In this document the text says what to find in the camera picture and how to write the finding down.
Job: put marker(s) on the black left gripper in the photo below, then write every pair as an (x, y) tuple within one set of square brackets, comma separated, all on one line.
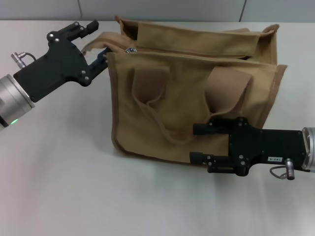
[(59, 66)]

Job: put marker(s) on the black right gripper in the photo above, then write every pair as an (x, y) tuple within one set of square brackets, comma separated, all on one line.
[(265, 147)]

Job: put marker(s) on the silver metal zipper pull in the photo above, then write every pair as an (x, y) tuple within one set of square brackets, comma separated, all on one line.
[(129, 50)]

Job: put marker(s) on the khaki canvas food bag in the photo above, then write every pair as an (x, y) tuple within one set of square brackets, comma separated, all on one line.
[(172, 93)]

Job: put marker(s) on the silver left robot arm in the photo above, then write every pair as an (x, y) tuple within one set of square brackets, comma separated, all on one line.
[(12, 98)]

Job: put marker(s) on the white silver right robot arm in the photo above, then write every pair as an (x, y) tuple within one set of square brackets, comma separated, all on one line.
[(310, 147)]

